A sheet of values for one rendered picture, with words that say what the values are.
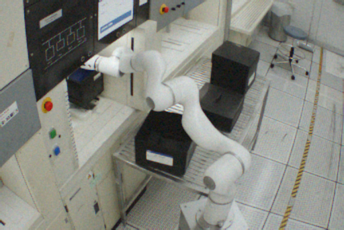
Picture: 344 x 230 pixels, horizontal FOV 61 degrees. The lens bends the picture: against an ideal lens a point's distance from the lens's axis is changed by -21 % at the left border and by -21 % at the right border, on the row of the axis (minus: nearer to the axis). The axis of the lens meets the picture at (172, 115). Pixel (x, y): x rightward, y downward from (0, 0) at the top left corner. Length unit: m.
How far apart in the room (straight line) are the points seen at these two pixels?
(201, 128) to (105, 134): 0.69
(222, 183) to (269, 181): 1.67
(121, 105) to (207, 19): 1.47
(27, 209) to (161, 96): 0.87
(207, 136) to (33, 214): 0.90
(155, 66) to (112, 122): 0.64
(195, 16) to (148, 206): 1.76
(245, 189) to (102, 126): 1.38
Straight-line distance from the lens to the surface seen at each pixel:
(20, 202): 1.71
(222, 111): 2.15
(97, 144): 1.88
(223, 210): 1.57
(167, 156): 1.80
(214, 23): 3.27
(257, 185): 2.92
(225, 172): 1.34
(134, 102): 2.07
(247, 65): 2.36
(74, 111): 2.07
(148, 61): 1.47
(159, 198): 2.72
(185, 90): 1.46
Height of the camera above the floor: 2.14
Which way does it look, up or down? 38 degrees down
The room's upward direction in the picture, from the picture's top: 4 degrees clockwise
